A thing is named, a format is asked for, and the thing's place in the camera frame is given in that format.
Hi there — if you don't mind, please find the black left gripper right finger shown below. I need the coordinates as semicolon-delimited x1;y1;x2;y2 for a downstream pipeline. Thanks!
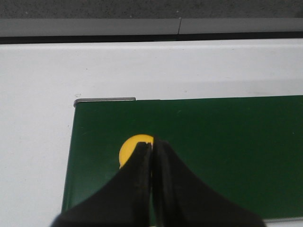
152;139;263;227

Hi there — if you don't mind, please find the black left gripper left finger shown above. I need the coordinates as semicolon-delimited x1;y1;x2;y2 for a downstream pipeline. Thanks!
52;142;152;227

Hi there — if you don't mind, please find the yellow mushroom push button switch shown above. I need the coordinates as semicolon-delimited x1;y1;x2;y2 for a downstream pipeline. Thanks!
119;134;154;169

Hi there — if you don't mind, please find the green conveyor belt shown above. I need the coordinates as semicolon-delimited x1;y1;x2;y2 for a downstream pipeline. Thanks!
62;96;303;219

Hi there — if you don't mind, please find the grey granite counter slab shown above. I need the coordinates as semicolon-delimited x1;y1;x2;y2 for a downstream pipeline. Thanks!
0;0;303;19

